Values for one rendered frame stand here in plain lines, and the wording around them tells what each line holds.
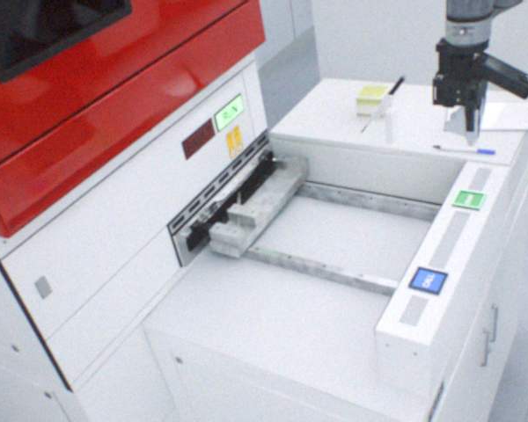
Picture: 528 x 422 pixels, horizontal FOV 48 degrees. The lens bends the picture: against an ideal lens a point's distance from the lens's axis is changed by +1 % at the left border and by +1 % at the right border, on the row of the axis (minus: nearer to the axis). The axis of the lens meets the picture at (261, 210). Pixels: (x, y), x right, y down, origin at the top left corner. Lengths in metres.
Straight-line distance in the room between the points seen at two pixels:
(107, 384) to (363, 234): 0.67
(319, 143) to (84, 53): 0.73
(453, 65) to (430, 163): 0.37
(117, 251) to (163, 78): 0.36
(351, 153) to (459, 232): 0.43
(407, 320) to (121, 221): 0.59
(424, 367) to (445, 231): 0.30
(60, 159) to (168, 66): 0.31
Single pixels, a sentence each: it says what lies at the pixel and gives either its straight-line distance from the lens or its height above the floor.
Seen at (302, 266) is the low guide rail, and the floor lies 0.84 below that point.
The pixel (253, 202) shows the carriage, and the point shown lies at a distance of 1.51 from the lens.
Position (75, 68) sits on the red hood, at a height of 1.41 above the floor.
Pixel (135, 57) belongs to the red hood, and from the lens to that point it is 1.14.
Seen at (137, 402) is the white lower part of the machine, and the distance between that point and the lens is 1.45.
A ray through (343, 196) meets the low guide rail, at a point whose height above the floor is 0.85.
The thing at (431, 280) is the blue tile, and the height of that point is 0.96.
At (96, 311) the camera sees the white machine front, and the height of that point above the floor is 0.94.
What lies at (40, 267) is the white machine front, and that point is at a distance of 1.13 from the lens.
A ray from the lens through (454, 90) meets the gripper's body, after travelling 1.16.
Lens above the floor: 1.73
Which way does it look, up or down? 35 degrees down
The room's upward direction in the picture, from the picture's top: 12 degrees counter-clockwise
